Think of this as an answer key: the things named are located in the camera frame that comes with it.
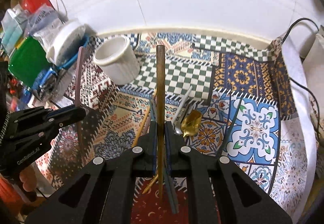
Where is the silver fork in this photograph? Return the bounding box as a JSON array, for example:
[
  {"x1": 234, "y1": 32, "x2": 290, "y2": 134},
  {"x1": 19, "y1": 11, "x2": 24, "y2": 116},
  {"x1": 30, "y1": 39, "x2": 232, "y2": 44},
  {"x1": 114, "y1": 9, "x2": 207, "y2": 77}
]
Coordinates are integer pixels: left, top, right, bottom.
[{"x1": 172, "y1": 86, "x2": 192, "y2": 132}]

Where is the white ceramic utensil holder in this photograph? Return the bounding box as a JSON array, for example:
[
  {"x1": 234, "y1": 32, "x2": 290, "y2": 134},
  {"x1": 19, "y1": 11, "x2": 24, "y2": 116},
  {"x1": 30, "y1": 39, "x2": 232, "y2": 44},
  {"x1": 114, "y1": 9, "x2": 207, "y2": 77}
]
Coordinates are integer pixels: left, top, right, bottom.
[{"x1": 93, "y1": 36, "x2": 140, "y2": 86}]

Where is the dark green chopstick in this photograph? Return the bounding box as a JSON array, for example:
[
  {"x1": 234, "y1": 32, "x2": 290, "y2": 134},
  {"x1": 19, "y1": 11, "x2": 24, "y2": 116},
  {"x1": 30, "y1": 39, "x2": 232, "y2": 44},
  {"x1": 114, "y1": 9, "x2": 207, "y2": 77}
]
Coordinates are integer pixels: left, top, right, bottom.
[{"x1": 216, "y1": 97, "x2": 243, "y2": 159}]

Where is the light blue tissue box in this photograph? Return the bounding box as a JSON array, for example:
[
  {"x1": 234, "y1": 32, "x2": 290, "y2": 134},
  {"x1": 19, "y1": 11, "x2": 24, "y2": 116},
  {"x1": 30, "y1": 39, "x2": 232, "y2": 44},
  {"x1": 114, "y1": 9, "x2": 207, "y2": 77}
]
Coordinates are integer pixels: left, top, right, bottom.
[{"x1": 1, "y1": 9, "x2": 28, "y2": 56}]

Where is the gold spoon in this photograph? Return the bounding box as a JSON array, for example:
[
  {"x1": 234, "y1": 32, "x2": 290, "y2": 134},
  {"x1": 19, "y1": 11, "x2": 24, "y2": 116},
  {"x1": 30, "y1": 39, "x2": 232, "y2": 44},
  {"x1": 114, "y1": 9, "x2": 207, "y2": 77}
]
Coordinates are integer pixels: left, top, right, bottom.
[{"x1": 181, "y1": 110, "x2": 203, "y2": 138}]

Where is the clear plastic bag with print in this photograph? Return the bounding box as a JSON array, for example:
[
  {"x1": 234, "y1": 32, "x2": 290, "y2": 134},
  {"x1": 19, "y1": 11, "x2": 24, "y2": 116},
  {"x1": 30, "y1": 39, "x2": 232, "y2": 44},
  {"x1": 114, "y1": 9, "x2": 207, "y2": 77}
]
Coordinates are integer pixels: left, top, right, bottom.
[{"x1": 24, "y1": 4, "x2": 63, "y2": 47}]

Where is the blue plastic basket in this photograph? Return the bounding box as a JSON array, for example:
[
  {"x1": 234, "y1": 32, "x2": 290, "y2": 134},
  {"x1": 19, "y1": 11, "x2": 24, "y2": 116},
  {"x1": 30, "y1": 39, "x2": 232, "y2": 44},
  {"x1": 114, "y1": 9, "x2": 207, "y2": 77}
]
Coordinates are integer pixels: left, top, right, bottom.
[{"x1": 31, "y1": 34, "x2": 90, "y2": 98}]

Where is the green plastic box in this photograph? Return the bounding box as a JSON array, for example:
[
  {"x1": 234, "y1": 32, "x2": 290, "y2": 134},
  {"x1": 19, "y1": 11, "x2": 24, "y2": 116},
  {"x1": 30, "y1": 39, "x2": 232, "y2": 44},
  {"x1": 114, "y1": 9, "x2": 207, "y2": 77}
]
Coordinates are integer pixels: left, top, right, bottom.
[{"x1": 8, "y1": 37, "x2": 50, "y2": 88}]

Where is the dark teal chopstick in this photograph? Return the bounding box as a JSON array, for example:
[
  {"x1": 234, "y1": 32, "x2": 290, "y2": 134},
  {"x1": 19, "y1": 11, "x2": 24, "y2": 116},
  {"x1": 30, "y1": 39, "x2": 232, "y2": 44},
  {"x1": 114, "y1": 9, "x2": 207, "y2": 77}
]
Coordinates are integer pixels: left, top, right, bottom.
[{"x1": 151, "y1": 98, "x2": 179, "y2": 214}]

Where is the yellow wooden chopstick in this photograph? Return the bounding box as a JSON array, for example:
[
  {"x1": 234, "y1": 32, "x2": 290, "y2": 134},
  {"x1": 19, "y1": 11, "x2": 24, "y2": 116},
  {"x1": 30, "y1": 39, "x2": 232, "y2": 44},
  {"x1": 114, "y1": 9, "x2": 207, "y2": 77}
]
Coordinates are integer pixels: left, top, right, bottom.
[{"x1": 133, "y1": 95, "x2": 158, "y2": 194}]

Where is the brown wooden chopstick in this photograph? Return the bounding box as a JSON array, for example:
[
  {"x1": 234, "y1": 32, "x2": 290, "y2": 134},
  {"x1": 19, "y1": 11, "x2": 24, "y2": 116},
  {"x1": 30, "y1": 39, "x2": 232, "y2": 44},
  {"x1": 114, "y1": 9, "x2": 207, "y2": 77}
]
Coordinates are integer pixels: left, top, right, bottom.
[{"x1": 157, "y1": 45, "x2": 165, "y2": 201}]

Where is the mauve pink chopstick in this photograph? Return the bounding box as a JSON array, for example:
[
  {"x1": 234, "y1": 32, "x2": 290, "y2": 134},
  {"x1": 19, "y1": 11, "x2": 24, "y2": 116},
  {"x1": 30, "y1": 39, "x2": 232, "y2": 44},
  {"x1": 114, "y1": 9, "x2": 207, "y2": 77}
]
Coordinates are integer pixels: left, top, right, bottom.
[{"x1": 75, "y1": 46, "x2": 85, "y2": 166}]

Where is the operator hand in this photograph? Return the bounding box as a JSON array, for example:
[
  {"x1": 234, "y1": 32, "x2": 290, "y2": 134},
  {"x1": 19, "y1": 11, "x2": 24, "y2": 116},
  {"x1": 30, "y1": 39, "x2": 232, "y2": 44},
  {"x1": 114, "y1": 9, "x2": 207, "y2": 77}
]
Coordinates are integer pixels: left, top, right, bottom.
[{"x1": 19, "y1": 166, "x2": 37, "y2": 192}]

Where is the white perforated plastic lid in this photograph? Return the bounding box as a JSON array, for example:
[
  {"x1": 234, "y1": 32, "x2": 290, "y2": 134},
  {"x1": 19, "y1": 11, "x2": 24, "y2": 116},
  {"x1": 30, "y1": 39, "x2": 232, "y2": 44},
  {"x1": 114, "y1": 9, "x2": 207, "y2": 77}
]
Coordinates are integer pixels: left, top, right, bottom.
[{"x1": 46, "y1": 19, "x2": 86, "y2": 67}]

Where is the patterned patchwork table mat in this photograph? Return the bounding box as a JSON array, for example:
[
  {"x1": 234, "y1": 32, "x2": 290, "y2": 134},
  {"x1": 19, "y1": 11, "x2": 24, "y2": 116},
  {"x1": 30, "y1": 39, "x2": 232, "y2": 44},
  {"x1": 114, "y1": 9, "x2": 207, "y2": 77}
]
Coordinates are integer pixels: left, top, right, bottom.
[{"x1": 36, "y1": 33, "x2": 307, "y2": 220}]

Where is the black power cable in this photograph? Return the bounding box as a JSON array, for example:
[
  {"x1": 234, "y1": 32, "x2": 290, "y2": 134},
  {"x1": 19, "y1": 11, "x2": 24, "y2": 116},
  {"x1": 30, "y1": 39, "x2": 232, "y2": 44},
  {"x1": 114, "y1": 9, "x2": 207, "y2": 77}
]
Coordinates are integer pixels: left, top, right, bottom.
[{"x1": 278, "y1": 17, "x2": 322, "y2": 139}]

